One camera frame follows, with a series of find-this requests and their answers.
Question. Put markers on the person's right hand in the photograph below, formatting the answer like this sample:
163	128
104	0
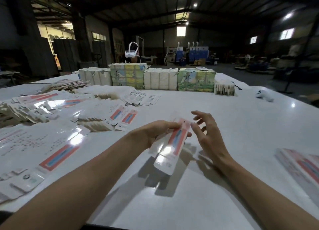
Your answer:
212	140

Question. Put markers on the person's left hand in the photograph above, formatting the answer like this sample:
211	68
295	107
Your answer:
157	131

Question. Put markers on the white toothbrush carton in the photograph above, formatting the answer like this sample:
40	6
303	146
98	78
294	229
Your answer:
172	147

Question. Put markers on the pile of carton blanks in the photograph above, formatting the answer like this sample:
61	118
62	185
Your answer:
47	132

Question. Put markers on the person's left forearm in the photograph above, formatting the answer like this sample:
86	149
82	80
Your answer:
67	192

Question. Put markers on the person's right forearm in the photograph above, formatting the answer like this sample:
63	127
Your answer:
271	200

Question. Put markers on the row of white cartons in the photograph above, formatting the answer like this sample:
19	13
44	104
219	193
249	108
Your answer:
161	79
95	78

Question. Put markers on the small beige card stack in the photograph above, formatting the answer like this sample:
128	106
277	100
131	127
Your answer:
225	89

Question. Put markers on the small black tool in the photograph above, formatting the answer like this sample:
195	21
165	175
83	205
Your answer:
237	85

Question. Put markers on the green printed carton bundle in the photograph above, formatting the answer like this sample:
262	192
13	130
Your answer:
197	80

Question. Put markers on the green yellow carton bundle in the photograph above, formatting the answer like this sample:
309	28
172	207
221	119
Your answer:
128	76

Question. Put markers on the small white object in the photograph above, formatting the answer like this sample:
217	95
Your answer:
264	95

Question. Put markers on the white headset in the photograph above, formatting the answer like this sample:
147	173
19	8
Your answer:
131	51

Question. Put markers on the blue machine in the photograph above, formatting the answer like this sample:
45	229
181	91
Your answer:
197	54

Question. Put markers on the grey crate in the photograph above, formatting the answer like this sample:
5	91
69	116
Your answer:
88	65

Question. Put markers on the square bright window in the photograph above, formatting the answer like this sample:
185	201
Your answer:
181	31

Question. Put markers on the pile of grey flat sheets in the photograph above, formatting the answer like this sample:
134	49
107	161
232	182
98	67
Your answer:
65	85

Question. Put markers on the black floor stand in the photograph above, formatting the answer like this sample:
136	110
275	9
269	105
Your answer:
295	70

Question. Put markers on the blue bins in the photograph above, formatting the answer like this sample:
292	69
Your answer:
299	73

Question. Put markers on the dark grey cabinet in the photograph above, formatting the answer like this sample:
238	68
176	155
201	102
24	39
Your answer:
66	55

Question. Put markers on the grey side table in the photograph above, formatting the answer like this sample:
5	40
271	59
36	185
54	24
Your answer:
9	74

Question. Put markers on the small wall window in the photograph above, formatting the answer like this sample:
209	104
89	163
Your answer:
253	40

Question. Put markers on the double wall window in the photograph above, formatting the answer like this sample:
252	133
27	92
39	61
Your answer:
287	34

